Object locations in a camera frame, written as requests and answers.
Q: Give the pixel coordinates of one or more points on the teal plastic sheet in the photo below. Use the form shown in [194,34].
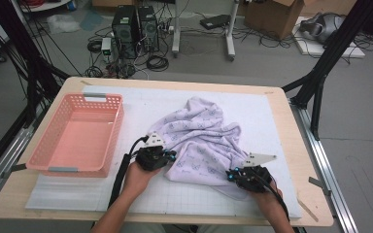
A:
[92,19]

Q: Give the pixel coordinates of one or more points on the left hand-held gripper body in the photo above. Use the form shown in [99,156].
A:
[150,158]

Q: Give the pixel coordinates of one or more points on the black metal frame stand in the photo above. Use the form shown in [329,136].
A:
[336,48]
[19,42]

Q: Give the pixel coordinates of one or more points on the person's right hand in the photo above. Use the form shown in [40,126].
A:
[272,200]

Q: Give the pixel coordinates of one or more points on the clear plastic bag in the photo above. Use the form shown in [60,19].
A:
[63,23]

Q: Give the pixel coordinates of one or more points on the white power supply box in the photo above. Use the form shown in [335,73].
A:
[106,47]

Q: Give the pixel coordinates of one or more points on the thin wooden stick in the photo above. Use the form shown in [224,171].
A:
[307,209]

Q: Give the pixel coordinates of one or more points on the black flat device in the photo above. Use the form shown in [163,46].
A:
[215,22]

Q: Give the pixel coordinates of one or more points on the brown cardboard box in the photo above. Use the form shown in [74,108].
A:
[272,17]

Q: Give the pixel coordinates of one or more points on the black computer tower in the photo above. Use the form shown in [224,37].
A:
[124,32]
[149,29]

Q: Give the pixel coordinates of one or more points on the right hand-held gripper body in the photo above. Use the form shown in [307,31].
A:
[252,179]

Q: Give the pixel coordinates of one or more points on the grey metal clamp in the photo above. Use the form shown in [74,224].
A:
[320,184]
[14,170]

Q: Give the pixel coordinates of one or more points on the lilac printed towel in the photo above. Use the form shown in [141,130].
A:
[204,139]

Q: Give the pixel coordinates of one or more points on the pink plastic basket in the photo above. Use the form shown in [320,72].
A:
[77,139]

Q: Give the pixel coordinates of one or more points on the grey headset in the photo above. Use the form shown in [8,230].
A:
[323,26]

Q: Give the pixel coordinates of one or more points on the white metal stand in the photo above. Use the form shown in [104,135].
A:
[176,32]

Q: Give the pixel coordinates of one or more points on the person's grey trousers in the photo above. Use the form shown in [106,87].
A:
[142,229]

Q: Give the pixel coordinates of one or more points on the person's left hand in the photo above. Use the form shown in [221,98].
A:
[136,179]

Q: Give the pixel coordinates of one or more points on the white board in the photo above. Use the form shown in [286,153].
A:
[311,48]

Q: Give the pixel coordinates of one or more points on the aluminium rail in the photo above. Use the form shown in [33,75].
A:
[340,207]
[11,152]

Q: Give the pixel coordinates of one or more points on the round white table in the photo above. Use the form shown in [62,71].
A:
[45,6]

